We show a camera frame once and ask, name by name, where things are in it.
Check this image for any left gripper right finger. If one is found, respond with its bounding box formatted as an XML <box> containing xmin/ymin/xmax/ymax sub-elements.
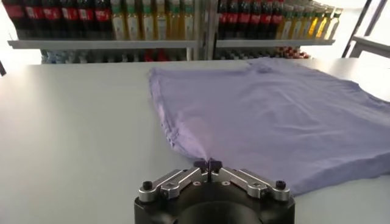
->
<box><xmin>209</xmin><ymin>158</ymin><xmax>291</xmax><ymax>201</ymax></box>

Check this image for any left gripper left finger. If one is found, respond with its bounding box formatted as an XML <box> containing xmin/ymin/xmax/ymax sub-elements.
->
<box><xmin>138</xmin><ymin>158</ymin><xmax>210</xmax><ymax>203</ymax></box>

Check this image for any purple printed t-shirt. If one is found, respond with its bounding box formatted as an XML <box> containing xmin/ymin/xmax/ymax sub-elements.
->
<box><xmin>148</xmin><ymin>57</ymin><xmax>390</xmax><ymax>197</ymax></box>

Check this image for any grey bottle shelving unit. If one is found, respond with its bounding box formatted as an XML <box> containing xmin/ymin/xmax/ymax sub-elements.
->
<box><xmin>7</xmin><ymin>0</ymin><xmax>211</xmax><ymax>64</ymax></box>
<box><xmin>210</xmin><ymin>0</ymin><xmax>344</xmax><ymax>60</ymax></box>

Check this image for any yellow drink bottle green label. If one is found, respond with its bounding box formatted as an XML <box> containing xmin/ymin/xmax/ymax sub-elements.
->
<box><xmin>307</xmin><ymin>5</ymin><xmax>324</xmax><ymax>40</ymax></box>
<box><xmin>167</xmin><ymin>0</ymin><xmax>182</xmax><ymax>41</ymax></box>
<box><xmin>181</xmin><ymin>0</ymin><xmax>196</xmax><ymax>41</ymax></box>
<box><xmin>288</xmin><ymin>4</ymin><xmax>304</xmax><ymax>40</ymax></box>
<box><xmin>125</xmin><ymin>0</ymin><xmax>141</xmax><ymax>41</ymax></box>
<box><xmin>298</xmin><ymin>4</ymin><xmax>314</xmax><ymax>40</ymax></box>
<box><xmin>110</xmin><ymin>0</ymin><xmax>126</xmax><ymax>41</ymax></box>
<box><xmin>276</xmin><ymin>4</ymin><xmax>294</xmax><ymax>40</ymax></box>
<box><xmin>154</xmin><ymin>0</ymin><xmax>169</xmax><ymax>41</ymax></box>
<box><xmin>140</xmin><ymin>0</ymin><xmax>155</xmax><ymax>41</ymax></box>
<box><xmin>323</xmin><ymin>7</ymin><xmax>344</xmax><ymax>40</ymax></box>
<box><xmin>315</xmin><ymin>5</ymin><xmax>335</xmax><ymax>40</ymax></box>

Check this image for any cola bottle red cap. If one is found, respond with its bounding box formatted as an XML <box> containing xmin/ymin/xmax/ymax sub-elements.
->
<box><xmin>249</xmin><ymin>0</ymin><xmax>262</xmax><ymax>40</ymax></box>
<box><xmin>260</xmin><ymin>0</ymin><xmax>273</xmax><ymax>40</ymax></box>
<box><xmin>3</xmin><ymin>0</ymin><xmax>26</xmax><ymax>40</ymax></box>
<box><xmin>217</xmin><ymin>0</ymin><xmax>229</xmax><ymax>40</ymax></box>
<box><xmin>77</xmin><ymin>0</ymin><xmax>96</xmax><ymax>40</ymax></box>
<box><xmin>42</xmin><ymin>0</ymin><xmax>62</xmax><ymax>40</ymax></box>
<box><xmin>227</xmin><ymin>0</ymin><xmax>239</xmax><ymax>40</ymax></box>
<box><xmin>271</xmin><ymin>0</ymin><xmax>284</xmax><ymax>40</ymax></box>
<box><xmin>24</xmin><ymin>0</ymin><xmax>44</xmax><ymax>40</ymax></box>
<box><xmin>60</xmin><ymin>0</ymin><xmax>79</xmax><ymax>40</ymax></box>
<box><xmin>94</xmin><ymin>0</ymin><xmax>112</xmax><ymax>40</ymax></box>
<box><xmin>238</xmin><ymin>0</ymin><xmax>251</xmax><ymax>40</ymax></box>

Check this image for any grey metal frame table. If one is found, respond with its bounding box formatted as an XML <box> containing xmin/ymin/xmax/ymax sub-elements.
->
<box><xmin>349</xmin><ymin>0</ymin><xmax>390</xmax><ymax>60</ymax></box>

